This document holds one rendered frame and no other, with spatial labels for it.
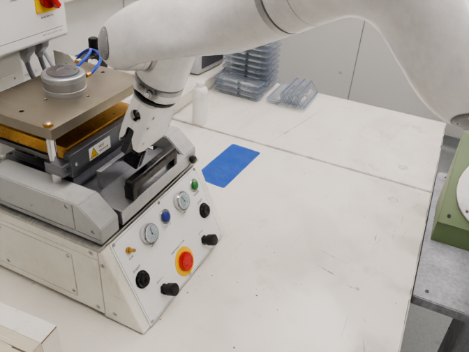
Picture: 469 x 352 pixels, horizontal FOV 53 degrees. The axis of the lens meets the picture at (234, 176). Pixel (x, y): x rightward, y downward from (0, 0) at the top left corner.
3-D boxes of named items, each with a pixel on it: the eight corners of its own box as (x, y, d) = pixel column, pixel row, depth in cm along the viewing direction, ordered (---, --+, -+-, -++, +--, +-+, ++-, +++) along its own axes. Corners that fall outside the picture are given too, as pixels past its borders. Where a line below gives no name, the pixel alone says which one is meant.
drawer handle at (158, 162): (124, 198, 86) (123, 179, 84) (169, 160, 98) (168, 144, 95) (133, 201, 85) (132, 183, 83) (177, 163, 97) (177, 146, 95)
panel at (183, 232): (150, 327, 89) (108, 244, 82) (221, 235, 112) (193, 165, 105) (158, 327, 88) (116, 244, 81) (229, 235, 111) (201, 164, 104)
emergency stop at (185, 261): (180, 274, 99) (173, 259, 97) (190, 262, 102) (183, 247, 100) (186, 274, 98) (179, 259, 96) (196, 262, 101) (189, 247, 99)
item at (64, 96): (-43, 140, 90) (-62, 75, 82) (71, 86, 113) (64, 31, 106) (58, 177, 82) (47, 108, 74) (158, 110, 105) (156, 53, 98)
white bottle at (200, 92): (207, 126, 159) (209, 84, 151) (192, 125, 158) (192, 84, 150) (206, 119, 163) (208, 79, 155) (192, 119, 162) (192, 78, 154)
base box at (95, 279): (-59, 240, 105) (-83, 176, 96) (61, 163, 134) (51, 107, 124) (144, 336, 88) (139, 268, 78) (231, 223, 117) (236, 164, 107)
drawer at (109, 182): (1, 181, 94) (-8, 147, 90) (76, 135, 111) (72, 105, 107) (123, 228, 85) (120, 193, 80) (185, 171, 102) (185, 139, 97)
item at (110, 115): (-2, 142, 90) (-13, 96, 85) (77, 100, 107) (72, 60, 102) (70, 167, 84) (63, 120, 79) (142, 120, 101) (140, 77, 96)
